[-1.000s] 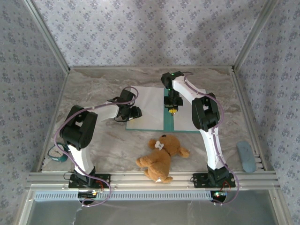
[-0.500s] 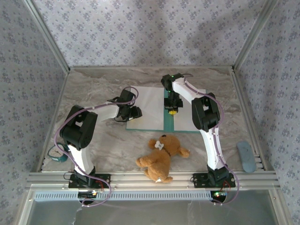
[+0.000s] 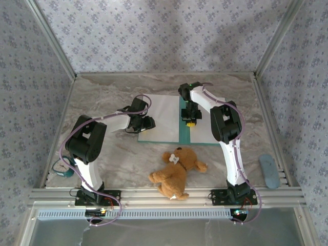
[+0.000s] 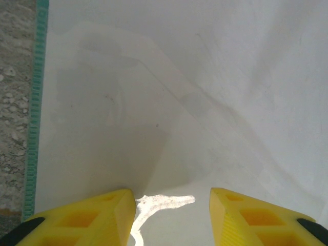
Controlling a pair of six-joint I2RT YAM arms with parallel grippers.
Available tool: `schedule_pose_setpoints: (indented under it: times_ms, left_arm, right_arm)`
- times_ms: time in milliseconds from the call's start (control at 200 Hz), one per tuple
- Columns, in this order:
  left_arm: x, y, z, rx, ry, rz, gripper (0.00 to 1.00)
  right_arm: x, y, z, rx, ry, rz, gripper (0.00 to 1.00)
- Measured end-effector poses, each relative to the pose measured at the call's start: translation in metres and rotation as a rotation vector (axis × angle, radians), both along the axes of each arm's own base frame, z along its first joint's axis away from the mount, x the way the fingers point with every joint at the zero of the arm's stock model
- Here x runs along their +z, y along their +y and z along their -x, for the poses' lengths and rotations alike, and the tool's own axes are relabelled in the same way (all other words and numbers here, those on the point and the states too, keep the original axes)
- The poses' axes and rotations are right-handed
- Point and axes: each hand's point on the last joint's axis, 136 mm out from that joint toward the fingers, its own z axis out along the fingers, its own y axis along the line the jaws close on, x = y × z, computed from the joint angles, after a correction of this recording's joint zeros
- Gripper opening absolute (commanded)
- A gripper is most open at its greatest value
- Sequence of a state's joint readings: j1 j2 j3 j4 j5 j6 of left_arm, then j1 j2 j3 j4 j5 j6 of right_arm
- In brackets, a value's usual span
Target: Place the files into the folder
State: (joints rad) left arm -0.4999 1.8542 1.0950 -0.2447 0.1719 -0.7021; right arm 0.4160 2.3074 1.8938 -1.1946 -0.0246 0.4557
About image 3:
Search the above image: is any grey slotted cable duct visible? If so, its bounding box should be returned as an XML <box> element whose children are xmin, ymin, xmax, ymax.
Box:
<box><xmin>37</xmin><ymin>208</ymin><xmax>235</xmax><ymax>220</ymax></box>

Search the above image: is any teal alarm clock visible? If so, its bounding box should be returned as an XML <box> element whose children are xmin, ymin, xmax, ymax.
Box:
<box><xmin>52</xmin><ymin>156</ymin><xmax>75</xmax><ymax>178</ymax></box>

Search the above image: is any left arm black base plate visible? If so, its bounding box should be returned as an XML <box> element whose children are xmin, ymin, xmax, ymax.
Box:
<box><xmin>74</xmin><ymin>189</ymin><xmax>121</xmax><ymax>207</ymax></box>

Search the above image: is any thin aluminium table-edge rail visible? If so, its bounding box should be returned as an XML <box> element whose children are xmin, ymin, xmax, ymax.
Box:
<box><xmin>76</xmin><ymin>72</ymin><xmax>256</xmax><ymax>76</ymax></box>

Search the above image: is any aluminium mounting rail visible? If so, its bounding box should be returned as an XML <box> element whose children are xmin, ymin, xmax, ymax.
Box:
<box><xmin>28</xmin><ymin>186</ymin><xmax>307</xmax><ymax>209</ymax></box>

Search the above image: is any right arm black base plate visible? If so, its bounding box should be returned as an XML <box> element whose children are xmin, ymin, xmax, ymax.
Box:
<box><xmin>210</xmin><ymin>189</ymin><xmax>258</xmax><ymax>206</ymax></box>

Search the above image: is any brown teddy bear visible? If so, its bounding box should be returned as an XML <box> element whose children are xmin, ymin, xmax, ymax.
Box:
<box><xmin>148</xmin><ymin>146</ymin><xmax>209</xmax><ymax>201</ymax></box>

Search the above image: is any green paper folder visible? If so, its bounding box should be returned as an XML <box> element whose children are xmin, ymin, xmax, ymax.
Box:
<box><xmin>137</xmin><ymin>94</ymin><xmax>224</xmax><ymax>147</ymax></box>

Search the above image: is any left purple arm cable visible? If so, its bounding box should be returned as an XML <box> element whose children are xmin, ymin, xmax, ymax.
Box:
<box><xmin>59</xmin><ymin>94</ymin><xmax>154</xmax><ymax>228</ymax></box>

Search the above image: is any grey metal lower panel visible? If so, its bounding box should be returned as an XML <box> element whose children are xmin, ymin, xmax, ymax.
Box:
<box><xmin>22</xmin><ymin>219</ymin><xmax>318</xmax><ymax>246</ymax></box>

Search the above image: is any blue-grey glasses case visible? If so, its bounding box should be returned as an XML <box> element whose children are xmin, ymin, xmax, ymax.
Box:
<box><xmin>258</xmin><ymin>153</ymin><xmax>281</xmax><ymax>190</ymax></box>

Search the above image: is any aluminium frame post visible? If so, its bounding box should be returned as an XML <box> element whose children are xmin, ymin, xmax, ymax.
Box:
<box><xmin>253</xmin><ymin>0</ymin><xmax>307</xmax><ymax>79</ymax></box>
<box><xmin>25</xmin><ymin>0</ymin><xmax>77</xmax><ymax>80</ymax></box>

